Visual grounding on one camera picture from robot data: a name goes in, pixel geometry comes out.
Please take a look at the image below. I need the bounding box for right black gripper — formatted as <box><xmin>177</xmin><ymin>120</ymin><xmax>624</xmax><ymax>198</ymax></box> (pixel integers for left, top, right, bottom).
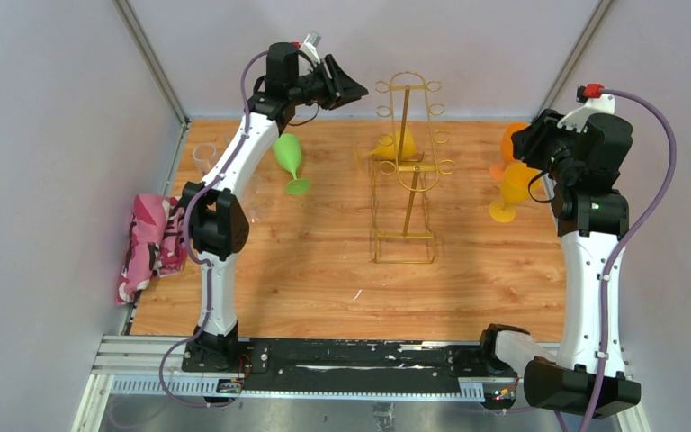
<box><xmin>510</xmin><ymin>108</ymin><xmax>587</xmax><ymax>184</ymax></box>

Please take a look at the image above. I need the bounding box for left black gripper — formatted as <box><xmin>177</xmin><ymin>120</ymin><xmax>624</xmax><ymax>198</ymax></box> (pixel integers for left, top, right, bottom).
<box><xmin>287</xmin><ymin>55</ymin><xmax>367</xmax><ymax>112</ymax></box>

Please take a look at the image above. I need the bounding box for orange plastic glass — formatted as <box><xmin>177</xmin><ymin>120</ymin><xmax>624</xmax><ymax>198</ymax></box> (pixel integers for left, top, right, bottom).
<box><xmin>489</xmin><ymin>122</ymin><xmax>529</xmax><ymax>181</ymax></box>

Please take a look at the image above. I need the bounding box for yellow plastic glass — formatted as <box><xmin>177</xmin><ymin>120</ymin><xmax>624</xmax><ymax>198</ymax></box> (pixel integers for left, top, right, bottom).
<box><xmin>489</xmin><ymin>162</ymin><xmax>543</xmax><ymax>223</ymax></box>
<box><xmin>354</xmin><ymin>129</ymin><xmax>425</xmax><ymax>165</ymax></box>

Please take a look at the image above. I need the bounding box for green plastic glass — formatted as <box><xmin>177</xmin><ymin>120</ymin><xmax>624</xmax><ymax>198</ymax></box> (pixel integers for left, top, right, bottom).
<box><xmin>272</xmin><ymin>133</ymin><xmax>311</xmax><ymax>195</ymax></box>

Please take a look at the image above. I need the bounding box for clear wine glass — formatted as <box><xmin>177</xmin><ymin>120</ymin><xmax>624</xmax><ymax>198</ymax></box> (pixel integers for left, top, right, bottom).
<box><xmin>243</xmin><ymin>174</ymin><xmax>270</xmax><ymax>224</ymax></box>
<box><xmin>193</xmin><ymin>143</ymin><xmax>220</xmax><ymax>176</ymax></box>

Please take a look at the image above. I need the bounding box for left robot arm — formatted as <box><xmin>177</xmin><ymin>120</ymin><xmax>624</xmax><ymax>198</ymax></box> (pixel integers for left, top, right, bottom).
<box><xmin>181</xmin><ymin>32</ymin><xmax>368</xmax><ymax>372</ymax></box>

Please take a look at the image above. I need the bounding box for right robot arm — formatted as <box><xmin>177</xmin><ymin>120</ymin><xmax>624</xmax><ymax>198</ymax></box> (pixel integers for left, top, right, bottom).
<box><xmin>477</xmin><ymin>109</ymin><xmax>642</xmax><ymax>419</ymax></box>

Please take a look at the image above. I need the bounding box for gold wine glass rack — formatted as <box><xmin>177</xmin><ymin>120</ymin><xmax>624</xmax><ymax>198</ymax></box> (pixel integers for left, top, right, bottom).
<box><xmin>369</xmin><ymin>71</ymin><xmax>455</xmax><ymax>265</ymax></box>

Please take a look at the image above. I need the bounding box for pink object beside table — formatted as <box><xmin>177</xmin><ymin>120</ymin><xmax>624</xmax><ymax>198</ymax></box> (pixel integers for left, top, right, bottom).
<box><xmin>115</xmin><ymin>193</ymin><xmax>187</xmax><ymax>305</ymax></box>

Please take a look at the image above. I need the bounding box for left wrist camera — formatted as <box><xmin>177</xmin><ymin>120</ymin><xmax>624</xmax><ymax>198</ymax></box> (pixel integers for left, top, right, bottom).
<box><xmin>299</xmin><ymin>31</ymin><xmax>321</xmax><ymax>67</ymax></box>

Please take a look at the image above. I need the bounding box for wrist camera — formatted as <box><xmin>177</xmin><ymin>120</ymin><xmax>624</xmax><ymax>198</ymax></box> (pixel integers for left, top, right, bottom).
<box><xmin>299</xmin><ymin>31</ymin><xmax>321</xmax><ymax>67</ymax></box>
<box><xmin>557</xmin><ymin>83</ymin><xmax>615</xmax><ymax>133</ymax></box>

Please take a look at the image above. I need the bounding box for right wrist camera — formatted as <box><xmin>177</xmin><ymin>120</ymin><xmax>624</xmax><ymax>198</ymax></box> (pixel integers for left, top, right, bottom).
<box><xmin>557</xmin><ymin>83</ymin><xmax>615</xmax><ymax>133</ymax></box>

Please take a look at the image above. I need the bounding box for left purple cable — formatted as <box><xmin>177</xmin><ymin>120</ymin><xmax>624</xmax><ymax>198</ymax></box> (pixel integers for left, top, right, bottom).
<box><xmin>159</xmin><ymin>50</ymin><xmax>272</xmax><ymax>410</ymax></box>

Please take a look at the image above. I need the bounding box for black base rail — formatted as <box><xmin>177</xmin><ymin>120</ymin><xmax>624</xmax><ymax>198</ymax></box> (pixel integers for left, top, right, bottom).
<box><xmin>166</xmin><ymin>337</ymin><xmax>539</xmax><ymax>401</ymax></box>

